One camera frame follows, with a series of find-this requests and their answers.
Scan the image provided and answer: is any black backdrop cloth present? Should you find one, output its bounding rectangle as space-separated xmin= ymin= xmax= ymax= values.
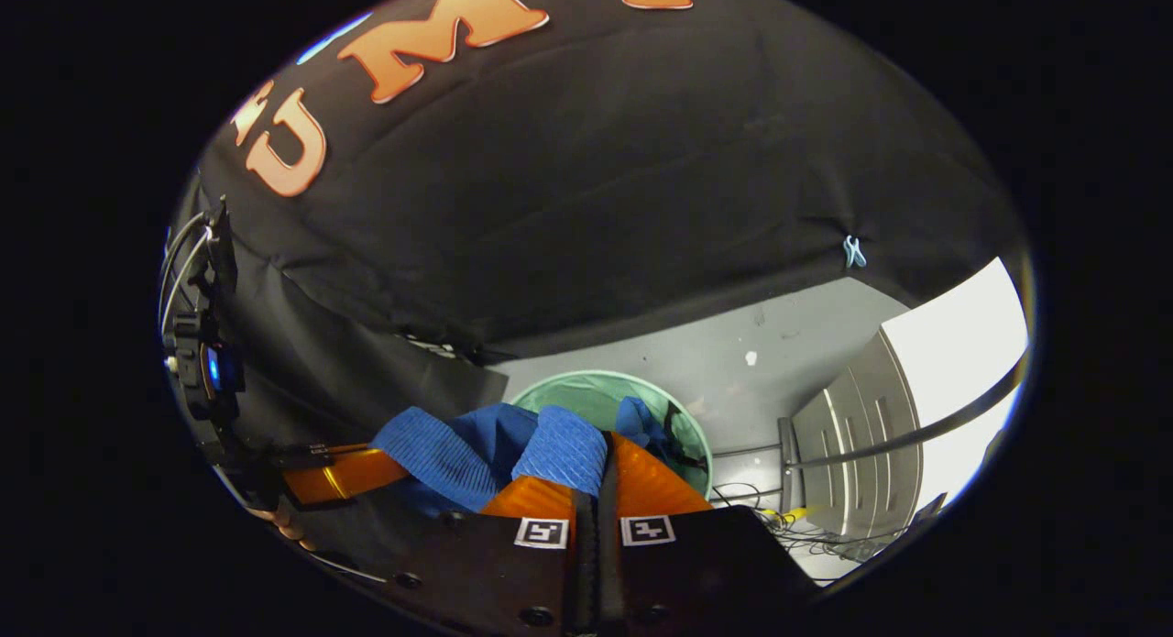
xmin=170 ymin=0 xmax=1023 ymax=455

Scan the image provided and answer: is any grey metal cabinet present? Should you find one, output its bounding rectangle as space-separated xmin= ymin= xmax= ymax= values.
xmin=790 ymin=328 xmax=925 ymax=539

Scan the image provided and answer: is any black clothes rack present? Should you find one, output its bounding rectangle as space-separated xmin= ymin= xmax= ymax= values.
xmin=713 ymin=353 xmax=1029 ymax=519

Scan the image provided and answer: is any blue corduroy jacket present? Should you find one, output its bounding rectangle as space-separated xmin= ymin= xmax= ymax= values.
xmin=369 ymin=396 xmax=684 ymax=519

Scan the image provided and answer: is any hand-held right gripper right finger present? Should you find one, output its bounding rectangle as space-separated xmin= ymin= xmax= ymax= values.
xmin=597 ymin=431 xmax=818 ymax=637

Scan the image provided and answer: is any tangle of floor cables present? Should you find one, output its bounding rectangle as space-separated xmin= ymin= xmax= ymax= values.
xmin=713 ymin=479 xmax=882 ymax=565

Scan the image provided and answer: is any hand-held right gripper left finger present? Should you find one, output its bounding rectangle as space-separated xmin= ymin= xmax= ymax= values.
xmin=365 ymin=477 xmax=599 ymax=637

